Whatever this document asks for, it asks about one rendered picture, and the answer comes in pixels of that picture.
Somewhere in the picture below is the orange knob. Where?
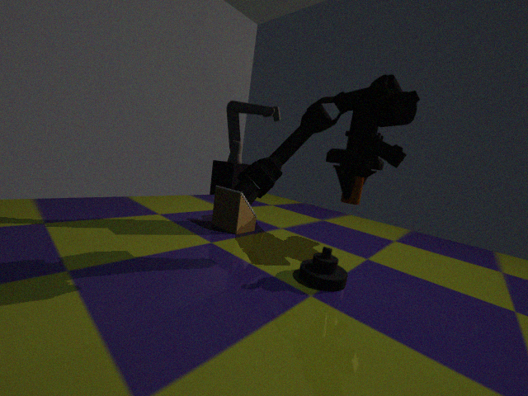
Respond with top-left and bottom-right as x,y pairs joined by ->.
341,177 -> 364,205

